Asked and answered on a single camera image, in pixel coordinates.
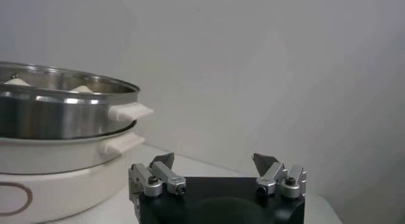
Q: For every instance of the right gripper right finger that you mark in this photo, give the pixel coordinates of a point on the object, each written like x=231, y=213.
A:
x=273, y=177

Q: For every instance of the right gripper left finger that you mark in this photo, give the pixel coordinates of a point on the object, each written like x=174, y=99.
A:
x=167, y=177

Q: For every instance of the stainless perforated steamer basket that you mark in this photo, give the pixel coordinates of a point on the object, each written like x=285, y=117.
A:
x=47, y=121

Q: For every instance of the white electric cooking pot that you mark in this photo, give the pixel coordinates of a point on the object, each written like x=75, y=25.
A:
x=63, y=187

